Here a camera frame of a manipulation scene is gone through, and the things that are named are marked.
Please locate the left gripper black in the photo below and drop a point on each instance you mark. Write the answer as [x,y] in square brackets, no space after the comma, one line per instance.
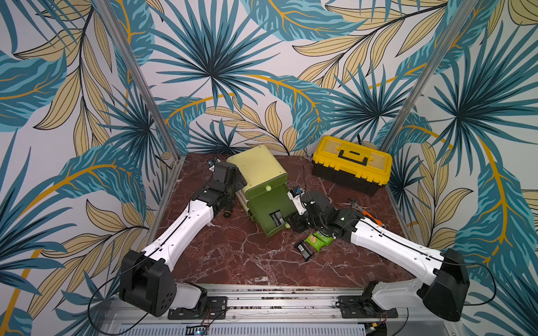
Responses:
[238,186]

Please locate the green cookie packet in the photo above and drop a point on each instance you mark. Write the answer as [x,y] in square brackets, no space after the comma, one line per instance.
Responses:
[315,242]
[325,239]

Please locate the green drawer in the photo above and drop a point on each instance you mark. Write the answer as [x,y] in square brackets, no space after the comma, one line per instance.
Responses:
[263,188]
[261,208]

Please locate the pale green drawer cabinet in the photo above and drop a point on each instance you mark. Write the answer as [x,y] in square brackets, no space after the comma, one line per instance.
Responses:
[256,165]

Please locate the green top drawer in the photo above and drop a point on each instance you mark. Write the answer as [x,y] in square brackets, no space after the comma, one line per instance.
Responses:
[263,188]

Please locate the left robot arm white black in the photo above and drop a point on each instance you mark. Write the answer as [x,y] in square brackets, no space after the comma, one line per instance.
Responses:
[146,280]

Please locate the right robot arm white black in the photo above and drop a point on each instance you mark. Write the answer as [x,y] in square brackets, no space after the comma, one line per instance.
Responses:
[440,283]

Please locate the orange adjustable wrench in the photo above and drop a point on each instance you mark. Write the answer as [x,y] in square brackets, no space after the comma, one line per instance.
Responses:
[354,205]

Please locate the yellow black toolbox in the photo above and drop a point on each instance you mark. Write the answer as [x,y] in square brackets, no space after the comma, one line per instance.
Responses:
[351,165]

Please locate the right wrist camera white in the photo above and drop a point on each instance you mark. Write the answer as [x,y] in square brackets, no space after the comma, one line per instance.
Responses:
[294,195]

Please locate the aluminium front rail frame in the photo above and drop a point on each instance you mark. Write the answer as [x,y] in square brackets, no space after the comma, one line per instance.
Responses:
[250,310]

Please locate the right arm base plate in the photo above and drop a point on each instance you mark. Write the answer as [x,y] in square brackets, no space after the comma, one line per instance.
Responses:
[357,307]

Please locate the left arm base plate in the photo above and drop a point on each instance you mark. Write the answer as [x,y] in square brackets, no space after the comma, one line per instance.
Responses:
[211,308]

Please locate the left aluminium corner post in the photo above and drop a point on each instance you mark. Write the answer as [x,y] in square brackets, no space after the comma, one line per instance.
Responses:
[120,39]

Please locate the aluminium corner post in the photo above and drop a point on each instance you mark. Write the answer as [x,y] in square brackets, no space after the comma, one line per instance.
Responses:
[120,39]
[446,41]

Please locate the right aluminium corner post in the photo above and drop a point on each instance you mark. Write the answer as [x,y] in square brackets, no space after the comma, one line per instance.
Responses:
[446,41]

